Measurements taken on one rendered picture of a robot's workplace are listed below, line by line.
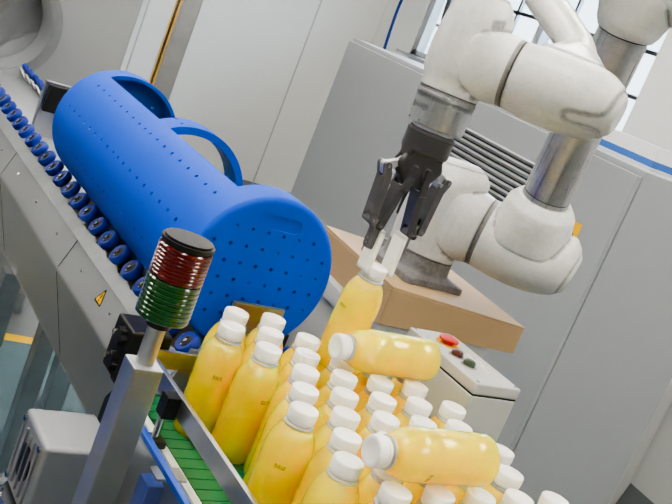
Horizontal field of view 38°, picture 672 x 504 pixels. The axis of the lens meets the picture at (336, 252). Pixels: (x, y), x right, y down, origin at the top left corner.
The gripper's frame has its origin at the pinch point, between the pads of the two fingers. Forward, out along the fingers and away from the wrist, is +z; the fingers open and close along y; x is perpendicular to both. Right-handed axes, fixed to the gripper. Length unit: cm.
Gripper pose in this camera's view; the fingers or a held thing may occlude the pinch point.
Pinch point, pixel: (382, 252)
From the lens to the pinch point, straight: 151.9
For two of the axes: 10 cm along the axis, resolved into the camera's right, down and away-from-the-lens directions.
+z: -3.7, 9.0, 2.3
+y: -8.0, -1.8, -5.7
